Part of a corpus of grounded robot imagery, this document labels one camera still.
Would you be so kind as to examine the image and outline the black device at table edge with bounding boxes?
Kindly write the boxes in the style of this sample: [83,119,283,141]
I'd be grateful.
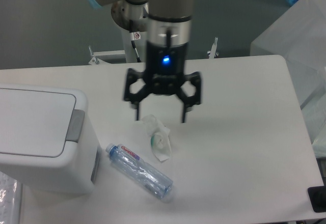
[308,186,325,213]

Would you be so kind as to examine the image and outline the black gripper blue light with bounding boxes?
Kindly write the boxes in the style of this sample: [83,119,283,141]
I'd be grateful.
[122,40,203,124]

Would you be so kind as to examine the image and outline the grey lid push button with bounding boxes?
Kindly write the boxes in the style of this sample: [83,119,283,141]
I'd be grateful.
[65,109,85,143]

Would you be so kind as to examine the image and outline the crushed clear plastic water bottle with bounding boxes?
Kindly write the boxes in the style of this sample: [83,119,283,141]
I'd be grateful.
[105,144,173,199]

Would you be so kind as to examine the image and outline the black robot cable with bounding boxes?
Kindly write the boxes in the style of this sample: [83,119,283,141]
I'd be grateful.
[128,19,142,63]

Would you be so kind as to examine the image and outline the metal clamp screw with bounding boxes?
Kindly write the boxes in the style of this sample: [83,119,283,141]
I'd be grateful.
[207,37,219,59]

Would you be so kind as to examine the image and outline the white trash can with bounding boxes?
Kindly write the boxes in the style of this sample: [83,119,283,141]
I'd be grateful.
[1,83,100,194]

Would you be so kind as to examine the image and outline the crumpled clear plastic wrapper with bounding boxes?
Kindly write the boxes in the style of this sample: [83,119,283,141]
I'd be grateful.
[141,115,172,162]

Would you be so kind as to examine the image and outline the white trash can lid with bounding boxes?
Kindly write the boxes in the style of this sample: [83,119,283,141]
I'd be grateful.
[1,89,76,157]

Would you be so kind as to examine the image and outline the white mounting bracket left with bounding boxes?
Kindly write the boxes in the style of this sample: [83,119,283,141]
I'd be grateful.
[88,45,126,65]

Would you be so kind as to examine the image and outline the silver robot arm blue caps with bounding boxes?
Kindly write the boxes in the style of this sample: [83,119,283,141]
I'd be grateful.
[88,0,201,113]

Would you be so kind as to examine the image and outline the clear plastic sheet lower left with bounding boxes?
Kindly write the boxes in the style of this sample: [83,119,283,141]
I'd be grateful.
[0,172,22,223]

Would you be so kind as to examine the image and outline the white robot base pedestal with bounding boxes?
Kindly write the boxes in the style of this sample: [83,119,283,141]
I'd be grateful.
[121,29,147,63]

